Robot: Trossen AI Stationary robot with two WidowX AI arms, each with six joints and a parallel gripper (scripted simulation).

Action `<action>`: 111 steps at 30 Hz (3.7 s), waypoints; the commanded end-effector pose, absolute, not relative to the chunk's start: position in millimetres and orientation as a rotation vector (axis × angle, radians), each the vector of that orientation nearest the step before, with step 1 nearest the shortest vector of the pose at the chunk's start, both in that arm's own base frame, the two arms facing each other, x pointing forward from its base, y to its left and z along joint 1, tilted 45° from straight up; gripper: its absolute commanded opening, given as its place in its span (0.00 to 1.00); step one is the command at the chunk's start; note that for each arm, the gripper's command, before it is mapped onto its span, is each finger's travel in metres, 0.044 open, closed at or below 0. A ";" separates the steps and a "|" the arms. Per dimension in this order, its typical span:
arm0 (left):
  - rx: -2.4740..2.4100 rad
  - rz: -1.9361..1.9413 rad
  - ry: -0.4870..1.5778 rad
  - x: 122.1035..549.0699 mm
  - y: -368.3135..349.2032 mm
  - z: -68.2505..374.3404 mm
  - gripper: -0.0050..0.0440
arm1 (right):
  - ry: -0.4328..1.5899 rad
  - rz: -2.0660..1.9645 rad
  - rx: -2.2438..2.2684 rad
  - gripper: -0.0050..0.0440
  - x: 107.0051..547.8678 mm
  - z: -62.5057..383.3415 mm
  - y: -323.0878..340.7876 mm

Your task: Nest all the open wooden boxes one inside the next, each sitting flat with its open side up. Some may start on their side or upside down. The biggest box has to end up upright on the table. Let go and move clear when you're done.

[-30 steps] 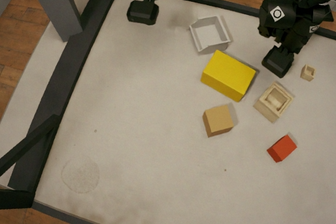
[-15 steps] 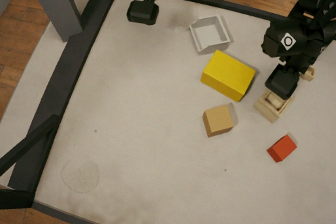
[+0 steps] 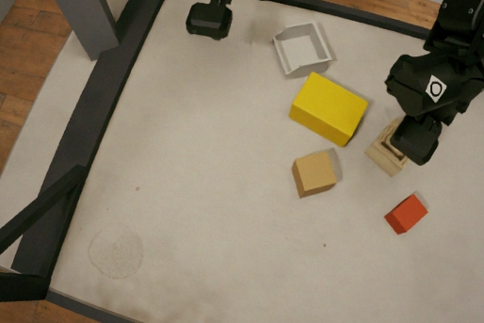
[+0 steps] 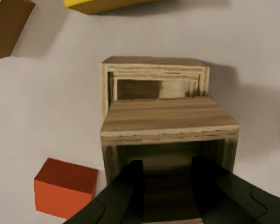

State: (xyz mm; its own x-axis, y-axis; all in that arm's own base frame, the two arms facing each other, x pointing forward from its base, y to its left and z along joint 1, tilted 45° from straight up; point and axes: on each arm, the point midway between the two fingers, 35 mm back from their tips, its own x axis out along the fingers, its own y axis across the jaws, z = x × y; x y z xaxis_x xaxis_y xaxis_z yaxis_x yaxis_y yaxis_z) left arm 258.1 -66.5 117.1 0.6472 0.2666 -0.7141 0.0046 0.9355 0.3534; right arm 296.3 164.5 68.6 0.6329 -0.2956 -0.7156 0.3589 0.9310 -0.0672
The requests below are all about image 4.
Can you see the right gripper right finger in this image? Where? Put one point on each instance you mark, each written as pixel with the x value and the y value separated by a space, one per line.
pixel 224 198

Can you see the yellow rectangular block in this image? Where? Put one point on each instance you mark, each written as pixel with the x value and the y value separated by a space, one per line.
pixel 94 6

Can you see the orange-red block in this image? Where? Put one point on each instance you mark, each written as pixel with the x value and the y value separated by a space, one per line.
pixel 62 189

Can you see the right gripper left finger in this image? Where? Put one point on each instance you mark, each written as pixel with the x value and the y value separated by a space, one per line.
pixel 120 202

